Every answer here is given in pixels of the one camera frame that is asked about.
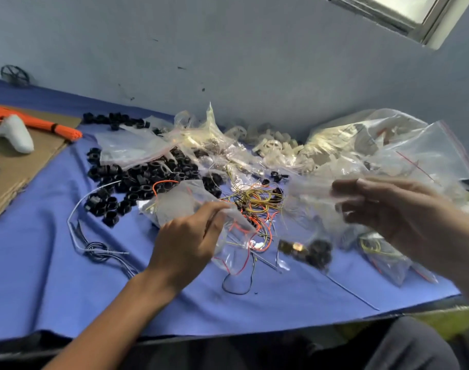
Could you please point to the heap of plastic bags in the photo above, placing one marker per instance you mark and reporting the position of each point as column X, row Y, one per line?
column 207, row 138

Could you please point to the stack of plastic bags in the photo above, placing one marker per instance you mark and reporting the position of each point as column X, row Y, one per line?
column 134, row 146

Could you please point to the person's right hand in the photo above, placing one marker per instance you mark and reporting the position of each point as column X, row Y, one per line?
column 411, row 223

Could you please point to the pile of white plastic wheels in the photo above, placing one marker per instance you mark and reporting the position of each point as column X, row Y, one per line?
column 284, row 154

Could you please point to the window frame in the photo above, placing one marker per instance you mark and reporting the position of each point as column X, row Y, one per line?
column 404, row 15

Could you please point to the black round wheel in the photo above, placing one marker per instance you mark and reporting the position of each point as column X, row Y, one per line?
column 15, row 75

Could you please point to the orange tie bundle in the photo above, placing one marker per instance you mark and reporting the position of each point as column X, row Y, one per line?
column 42, row 125

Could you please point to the person's left forearm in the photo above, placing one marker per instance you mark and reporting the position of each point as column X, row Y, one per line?
column 111, row 327

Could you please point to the person's left hand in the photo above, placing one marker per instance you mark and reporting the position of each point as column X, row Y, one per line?
column 188, row 246

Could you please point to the pile of black plastic rings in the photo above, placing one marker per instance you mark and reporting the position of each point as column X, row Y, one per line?
column 134, row 181

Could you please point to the pile of large plastic bags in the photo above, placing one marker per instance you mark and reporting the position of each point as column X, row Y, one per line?
column 388, row 142

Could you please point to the clear zip plastic bag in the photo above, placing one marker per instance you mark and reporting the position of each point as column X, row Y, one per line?
column 311, row 219
column 173, row 200

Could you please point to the brown cardboard sheet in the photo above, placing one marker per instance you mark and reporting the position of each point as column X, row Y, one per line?
column 15, row 181

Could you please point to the white handheld device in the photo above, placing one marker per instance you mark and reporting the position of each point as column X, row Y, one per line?
column 15, row 134

